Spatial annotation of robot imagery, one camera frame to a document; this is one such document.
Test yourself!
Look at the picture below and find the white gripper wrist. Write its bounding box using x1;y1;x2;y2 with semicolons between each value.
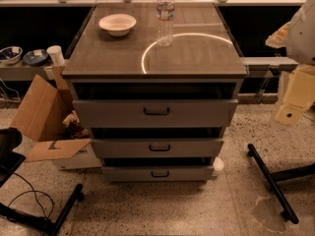
275;64;315;126

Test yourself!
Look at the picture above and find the grey drawer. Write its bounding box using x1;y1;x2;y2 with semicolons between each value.
73;99;238;128
92;139;223;158
101;166;214;182

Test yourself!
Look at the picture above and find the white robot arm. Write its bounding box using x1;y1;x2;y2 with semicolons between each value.
266;0;315;126

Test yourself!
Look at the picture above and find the grey drawer cabinet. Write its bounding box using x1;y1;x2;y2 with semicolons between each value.
63;3;247;168

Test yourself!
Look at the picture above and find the grey bottom drawer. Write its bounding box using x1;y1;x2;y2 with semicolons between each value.
101;166;214;182

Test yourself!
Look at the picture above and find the grey top drawer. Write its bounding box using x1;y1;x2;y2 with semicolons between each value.
73;99;238;128

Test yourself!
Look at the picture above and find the white round object floor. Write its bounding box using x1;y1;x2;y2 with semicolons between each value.
213;156;224;173

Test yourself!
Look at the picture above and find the clear plastic water bottle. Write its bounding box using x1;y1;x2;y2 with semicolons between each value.
157;0;175;47

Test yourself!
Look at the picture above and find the brown stuffed toy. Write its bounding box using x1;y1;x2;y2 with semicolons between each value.
62;110;90;139

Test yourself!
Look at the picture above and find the white paper cup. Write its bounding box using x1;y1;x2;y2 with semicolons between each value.
47;45;65;66

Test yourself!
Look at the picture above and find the brown cardboard box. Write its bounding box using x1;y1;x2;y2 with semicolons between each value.
11;75;101;170

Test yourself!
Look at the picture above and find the dark blue bowl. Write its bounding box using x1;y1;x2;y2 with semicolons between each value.
23;49;48;66

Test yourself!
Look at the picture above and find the grey low shelf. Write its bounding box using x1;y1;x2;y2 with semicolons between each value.
0;61;55;82

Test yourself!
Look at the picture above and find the black stand left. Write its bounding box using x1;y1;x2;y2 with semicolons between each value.
0;128;84;236

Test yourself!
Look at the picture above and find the blue white bowl left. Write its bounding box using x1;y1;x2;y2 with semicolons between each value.
0;46;23;65

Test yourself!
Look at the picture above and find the black cable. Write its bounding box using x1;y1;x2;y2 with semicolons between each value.
7;172;55;219

